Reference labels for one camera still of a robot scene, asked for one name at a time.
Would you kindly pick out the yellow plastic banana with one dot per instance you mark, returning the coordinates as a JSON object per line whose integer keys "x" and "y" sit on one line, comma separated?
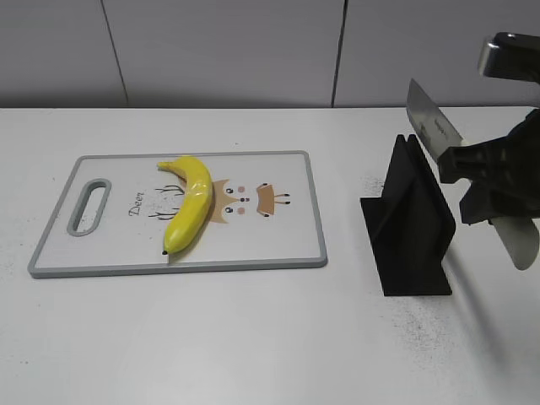
{"x": 186, "y": 224}

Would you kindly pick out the black knife stand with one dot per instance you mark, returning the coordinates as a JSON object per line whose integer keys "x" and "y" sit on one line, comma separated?
{"x": 410, "y": 225}

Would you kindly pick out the white grey cutting board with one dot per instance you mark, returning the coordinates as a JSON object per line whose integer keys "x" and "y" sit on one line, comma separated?
{"x": 111, "y": 217}

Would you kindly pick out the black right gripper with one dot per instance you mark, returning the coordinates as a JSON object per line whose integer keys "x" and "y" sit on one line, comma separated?
{"x": 513, "y": 159}

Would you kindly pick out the white-handled kitchen knife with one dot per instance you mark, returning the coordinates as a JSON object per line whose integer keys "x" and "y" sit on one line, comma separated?
{"x": 520, "y": 236}

